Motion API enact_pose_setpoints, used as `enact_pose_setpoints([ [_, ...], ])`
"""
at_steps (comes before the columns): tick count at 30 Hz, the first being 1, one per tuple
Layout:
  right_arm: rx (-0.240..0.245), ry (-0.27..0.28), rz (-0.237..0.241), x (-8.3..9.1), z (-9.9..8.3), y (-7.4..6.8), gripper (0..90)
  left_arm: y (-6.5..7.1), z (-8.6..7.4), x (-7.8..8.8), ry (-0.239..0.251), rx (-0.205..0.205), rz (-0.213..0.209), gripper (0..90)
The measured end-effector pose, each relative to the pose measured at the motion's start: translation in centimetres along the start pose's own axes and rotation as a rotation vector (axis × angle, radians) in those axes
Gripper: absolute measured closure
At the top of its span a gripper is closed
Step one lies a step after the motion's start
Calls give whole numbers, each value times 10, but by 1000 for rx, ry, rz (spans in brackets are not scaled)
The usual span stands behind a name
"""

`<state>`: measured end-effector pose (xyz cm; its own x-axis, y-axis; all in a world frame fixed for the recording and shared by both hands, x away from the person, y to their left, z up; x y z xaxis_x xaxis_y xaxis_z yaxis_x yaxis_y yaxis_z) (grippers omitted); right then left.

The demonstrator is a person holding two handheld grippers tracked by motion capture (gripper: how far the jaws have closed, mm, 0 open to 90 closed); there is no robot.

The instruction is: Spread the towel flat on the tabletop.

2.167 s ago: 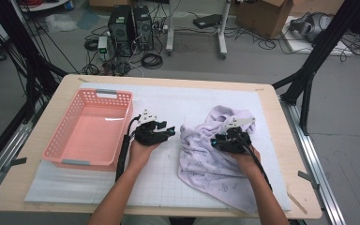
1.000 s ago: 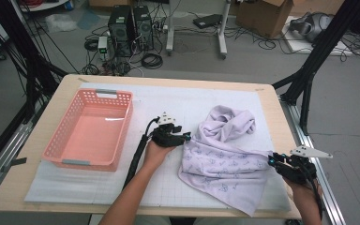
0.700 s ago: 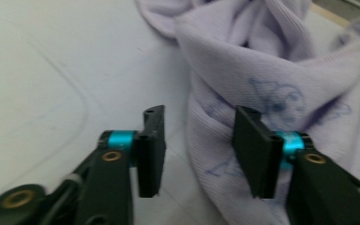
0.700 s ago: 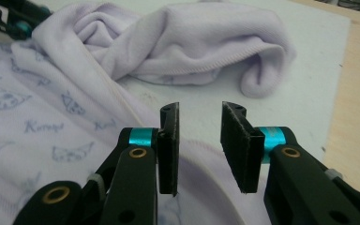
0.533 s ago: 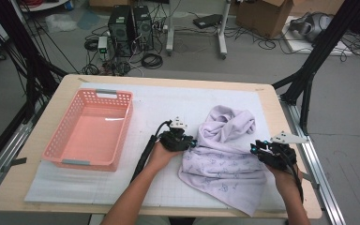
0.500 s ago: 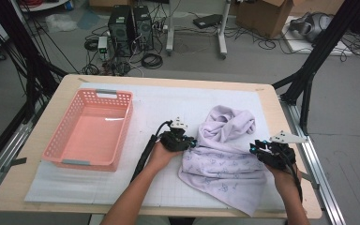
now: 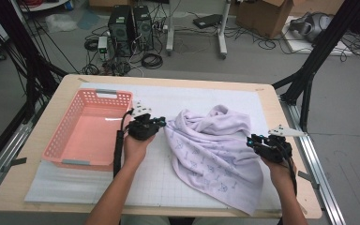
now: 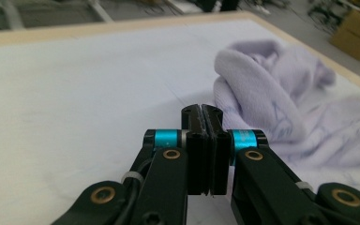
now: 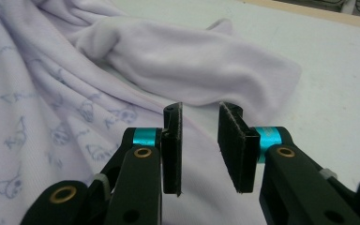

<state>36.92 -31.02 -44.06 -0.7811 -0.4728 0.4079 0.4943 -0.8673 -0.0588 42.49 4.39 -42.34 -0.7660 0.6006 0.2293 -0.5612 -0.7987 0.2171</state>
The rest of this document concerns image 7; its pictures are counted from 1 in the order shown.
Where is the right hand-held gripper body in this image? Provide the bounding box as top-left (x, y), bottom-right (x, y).
top-left (252, 125), bottom-right (308, 164)

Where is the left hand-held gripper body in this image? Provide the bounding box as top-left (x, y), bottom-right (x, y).
top-left (127, 100), bottom-right (159, 142)

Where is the lilac printed towel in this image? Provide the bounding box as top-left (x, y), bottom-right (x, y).
top-left (163, 104), bottom-right (265, 217)

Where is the pink plastic basket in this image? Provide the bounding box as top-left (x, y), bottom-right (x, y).
top-left (41, 88), bottom-right (134, 173)

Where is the person's left hand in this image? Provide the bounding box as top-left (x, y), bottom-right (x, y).
top-left (123, 132), bottom-right (156, 172)

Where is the person's right hand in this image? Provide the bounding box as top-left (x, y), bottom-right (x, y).
top-left (261, 156), bottom-right (294, 191)

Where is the white foam mat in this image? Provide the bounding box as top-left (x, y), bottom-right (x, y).
top-left (23, 82), bottom-right (282, 211)

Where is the white metal stand leg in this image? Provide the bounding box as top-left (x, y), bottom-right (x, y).
top-left (165, 0), bottom-right (176, 57)
top-left (217, 0), bottom-right (233, 60)

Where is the black computer tower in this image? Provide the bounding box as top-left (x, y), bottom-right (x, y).
top-left (107, 4), bottom-right (135, 58)
top-left (132, 5), bottom-right (155, 52)

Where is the small white box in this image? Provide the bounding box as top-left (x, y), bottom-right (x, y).
top-left (97, 36), bottom-right (109, 54)

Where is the white flat board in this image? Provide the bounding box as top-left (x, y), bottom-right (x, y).
top-left (282, 15), bottom-right (354, 57)

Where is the black flat device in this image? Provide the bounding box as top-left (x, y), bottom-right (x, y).
top-left (192, 13), bottom-right (223, 30)

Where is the brown cardboard box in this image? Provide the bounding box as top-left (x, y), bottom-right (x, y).
top-left (235, 0), bottom-right (294, 40)

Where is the teal plastic sheet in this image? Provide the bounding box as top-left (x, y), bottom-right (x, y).
top-left (76, 8), bottom-right (101, 31)

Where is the grey rounded device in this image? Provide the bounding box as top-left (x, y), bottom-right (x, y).
top-left (289, 11), bottom-right (334, 43)

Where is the clear plastic bag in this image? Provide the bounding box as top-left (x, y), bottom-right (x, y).
top-left (45, 12), bottom-right (79, 34)

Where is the white round table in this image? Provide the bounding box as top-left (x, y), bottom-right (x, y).
top-left (18, 0), bottom-right (71, 13)

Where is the black sleeved gripper cable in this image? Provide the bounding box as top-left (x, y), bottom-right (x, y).
top-left (112, 107), bottom-right (135, 179)

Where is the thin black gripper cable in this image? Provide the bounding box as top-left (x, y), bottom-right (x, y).
top-left (280, 140), bottom-right (298, 196)

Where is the grey metal bracket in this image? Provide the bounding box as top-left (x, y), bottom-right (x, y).
top-left (1, 157), bottom-right (28, 173)
top-left (297, 170), bottom-right (321, 190)

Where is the coiled black cable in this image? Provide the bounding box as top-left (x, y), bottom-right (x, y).
top-left (141, 52), bottom-right (164, 70)

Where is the aluminium rail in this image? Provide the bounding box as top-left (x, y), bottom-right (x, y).
top-left (0, 102), bottom-right (43, 204)
top-left (279, 97), bottom-right (346, 225)

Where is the black metal frame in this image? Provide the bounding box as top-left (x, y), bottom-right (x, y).
top-left (0, 0), bottom-right (69, 177)
top-left (271, 0), bottom-right (360, 137)

